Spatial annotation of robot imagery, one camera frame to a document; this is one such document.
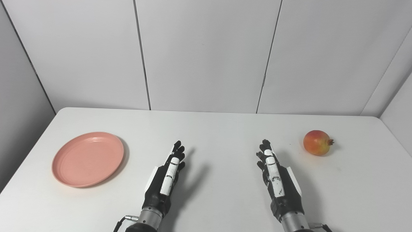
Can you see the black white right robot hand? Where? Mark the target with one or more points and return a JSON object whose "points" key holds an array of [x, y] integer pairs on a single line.
{"points": [[288, 193]]}

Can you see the pink round plate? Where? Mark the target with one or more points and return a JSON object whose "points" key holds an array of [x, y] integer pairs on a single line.
{"points": [[87, 159]]}

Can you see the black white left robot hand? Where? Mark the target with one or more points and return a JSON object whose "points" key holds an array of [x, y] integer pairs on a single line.
{"points": [[157, 190]]}

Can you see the red yellow pomegranate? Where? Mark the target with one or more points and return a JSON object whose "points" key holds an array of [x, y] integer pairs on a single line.
{"points": [[316, 142]]}

